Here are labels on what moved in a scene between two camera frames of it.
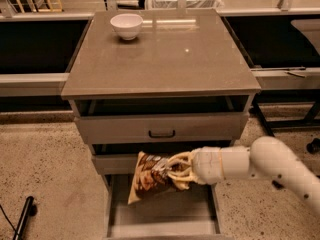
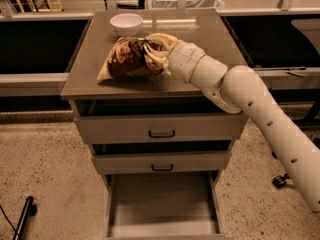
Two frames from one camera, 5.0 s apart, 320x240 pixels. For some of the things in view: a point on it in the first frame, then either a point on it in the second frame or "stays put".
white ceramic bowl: (126, 25) stays put
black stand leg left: (30, 210) stays put
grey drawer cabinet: (163, 81) stays put
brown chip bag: (152, 174) → (129, 60)
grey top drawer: (163, 128) stays put
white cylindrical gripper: (206, 165) → (184, 62)
